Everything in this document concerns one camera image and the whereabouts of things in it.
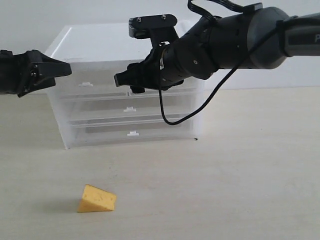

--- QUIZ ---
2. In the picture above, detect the small drawer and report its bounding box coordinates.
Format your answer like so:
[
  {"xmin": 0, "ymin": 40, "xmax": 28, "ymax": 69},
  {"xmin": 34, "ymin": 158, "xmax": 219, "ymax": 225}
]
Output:
[
  {"xmin": 47, "ymin": 62, "xmax": 131, "ymax": 99},
  {"xmin": 127, "ymin": 78, "xmax": 204, "ymax": 97}
]

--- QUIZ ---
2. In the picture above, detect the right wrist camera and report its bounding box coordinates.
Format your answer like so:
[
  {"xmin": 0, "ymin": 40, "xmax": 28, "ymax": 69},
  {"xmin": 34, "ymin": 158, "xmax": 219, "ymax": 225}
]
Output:
[{"xmin": 128, "ymin": 14, "xmax": 179, "ymax": 48}]

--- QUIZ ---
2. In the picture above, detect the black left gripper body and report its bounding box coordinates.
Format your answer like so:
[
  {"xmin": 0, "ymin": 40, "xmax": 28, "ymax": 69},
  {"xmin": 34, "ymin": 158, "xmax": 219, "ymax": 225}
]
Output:
[{"xmin": 0, "ymin": 49, "xmax": 35, "ymax": 98}]

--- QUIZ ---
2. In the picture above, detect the yellow cheese wedge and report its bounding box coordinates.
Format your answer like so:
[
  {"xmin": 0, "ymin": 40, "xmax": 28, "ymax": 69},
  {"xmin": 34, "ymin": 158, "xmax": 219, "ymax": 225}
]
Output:
[{"xmin": 77, "ymin": 184, "xmax": 117, "ymax": 213}]

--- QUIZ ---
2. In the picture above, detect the clear plastic drawer cabinet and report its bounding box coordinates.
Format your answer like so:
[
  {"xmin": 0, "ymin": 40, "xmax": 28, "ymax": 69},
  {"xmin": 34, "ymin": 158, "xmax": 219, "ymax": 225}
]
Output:
[{"xmin": 45, "ymin": 23, "xmax": 205, "ymax": 149}]

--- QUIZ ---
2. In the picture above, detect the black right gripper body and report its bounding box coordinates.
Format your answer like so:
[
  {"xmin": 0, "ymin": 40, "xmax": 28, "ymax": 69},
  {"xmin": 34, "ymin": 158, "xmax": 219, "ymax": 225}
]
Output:
[{"xmin": 127, "ymin": 47, "xmax": 186, "ymax": 93}]

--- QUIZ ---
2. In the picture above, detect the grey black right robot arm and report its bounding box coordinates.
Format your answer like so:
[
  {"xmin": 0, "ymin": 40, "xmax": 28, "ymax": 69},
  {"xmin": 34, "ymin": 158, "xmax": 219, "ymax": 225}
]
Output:
[{"xmin": 114, "ymin": 3, "xmax": 320, "ymax": 94}]

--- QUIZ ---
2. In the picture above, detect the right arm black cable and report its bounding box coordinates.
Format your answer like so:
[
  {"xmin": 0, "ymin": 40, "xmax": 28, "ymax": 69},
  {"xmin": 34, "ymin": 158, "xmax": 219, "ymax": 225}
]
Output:
[{"xmin": 158, "ymin": 0, "xmax": 283, "ymax": 126}]

